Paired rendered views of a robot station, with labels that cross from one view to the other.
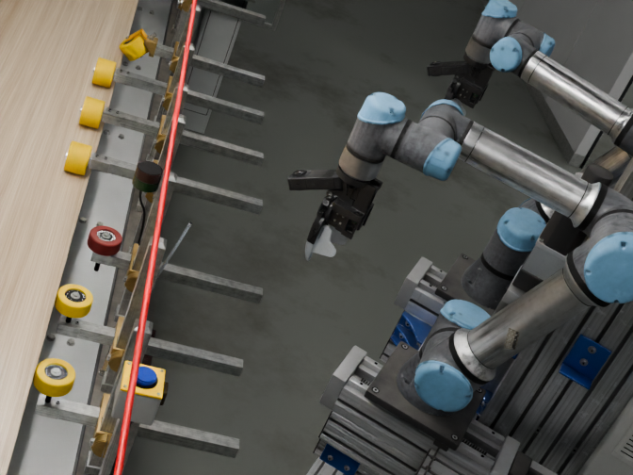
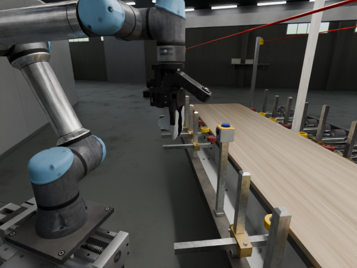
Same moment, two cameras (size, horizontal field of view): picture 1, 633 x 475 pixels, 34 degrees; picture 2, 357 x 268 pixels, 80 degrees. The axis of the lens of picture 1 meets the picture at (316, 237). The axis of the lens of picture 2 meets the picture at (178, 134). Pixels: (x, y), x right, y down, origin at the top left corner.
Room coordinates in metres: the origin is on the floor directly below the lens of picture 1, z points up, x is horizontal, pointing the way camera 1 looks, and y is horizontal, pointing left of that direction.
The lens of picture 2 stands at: (2.30, 0.09, 1.53)
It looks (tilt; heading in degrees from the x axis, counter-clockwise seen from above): 19 degrees down; 189
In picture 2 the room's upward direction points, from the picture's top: straight up
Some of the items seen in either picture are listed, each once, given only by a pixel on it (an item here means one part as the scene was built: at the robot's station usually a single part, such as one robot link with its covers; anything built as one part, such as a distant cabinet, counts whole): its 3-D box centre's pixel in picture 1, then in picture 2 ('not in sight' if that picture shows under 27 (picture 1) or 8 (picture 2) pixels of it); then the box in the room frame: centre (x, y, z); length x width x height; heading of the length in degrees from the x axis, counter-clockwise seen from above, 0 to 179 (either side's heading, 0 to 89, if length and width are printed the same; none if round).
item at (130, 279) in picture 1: (137, 269); not in sight; (2.04, 0.37, 0.84); 0.14 x 0.06 x 0.05; 15
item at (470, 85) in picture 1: (470, 79); not in sight; (2.51, -0.20, 1.46); 0.09 x 0.08 x 0.12; 78
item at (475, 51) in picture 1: (481, 50); not in sight; (2.52, -0.19, 1.54); 0.08 x 0.08 x 0.05
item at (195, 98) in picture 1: (184, 94); not in sight; (2.79, 0.54, 0.95); 0.50 x 0.04 x 0.04; 105
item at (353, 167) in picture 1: (361, 161); (170, 55); (1.70, -0.02, 1.54); 0.08 x 0.08 x 0.05
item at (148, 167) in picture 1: (138, 204); not in sight; (2.00, 0.41, 1.04); 0.06 x 0.06 x 0.22; 15
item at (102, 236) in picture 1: (101, 252); not in sight; (2.03, 0.47, 0.85); 0.08 x 0.08 x 0.11
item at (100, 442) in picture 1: (108, 426); (239, 239); (1.55, 0.24, 0.81); 0.14 x 0.06 x 0.05; 15
